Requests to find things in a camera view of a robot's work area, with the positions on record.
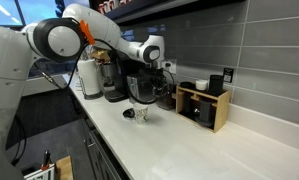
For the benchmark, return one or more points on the white tool rack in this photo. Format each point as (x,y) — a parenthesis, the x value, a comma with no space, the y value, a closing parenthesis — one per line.
(39,172)

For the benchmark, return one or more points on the patterned paper cup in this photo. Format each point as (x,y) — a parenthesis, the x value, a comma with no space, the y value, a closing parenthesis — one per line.
(141,114)

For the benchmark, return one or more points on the glass coffee jar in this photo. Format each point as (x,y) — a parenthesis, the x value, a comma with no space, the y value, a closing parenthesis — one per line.
(165,98)

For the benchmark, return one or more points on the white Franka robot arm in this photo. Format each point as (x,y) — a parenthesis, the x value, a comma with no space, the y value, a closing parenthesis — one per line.
(9,66)

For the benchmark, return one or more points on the dark wall shelf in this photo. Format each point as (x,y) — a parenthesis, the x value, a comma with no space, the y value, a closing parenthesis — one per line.
(155,8)

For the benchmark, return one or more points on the wooden table top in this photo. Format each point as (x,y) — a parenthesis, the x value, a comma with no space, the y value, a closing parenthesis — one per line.
(64,168)

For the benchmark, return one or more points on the wooden organizer shelf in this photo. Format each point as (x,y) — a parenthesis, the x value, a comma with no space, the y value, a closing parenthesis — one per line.
(220,110)

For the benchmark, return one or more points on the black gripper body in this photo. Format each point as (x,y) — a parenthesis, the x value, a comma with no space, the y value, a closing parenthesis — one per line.
(152,76)

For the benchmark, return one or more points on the small white cup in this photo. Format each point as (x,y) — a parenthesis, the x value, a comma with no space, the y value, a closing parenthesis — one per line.
(201,85)

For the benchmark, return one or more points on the black cylinder container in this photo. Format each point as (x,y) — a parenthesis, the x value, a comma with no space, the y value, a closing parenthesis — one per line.
(216,85)

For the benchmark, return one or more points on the white wall outlet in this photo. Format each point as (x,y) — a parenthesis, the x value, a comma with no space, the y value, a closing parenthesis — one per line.
(169,66)

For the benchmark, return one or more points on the steel canister with black lid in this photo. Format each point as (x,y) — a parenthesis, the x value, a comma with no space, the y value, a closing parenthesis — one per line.
(140,88)

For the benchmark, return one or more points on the small wall sign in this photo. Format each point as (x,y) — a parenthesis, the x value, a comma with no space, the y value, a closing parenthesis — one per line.
(228,75)

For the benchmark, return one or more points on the black cabinet front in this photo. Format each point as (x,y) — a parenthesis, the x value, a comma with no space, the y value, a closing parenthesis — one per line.
(99,153)

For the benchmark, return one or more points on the Keurig coffee maker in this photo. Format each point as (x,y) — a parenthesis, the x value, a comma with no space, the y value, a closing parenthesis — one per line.
(120,83)

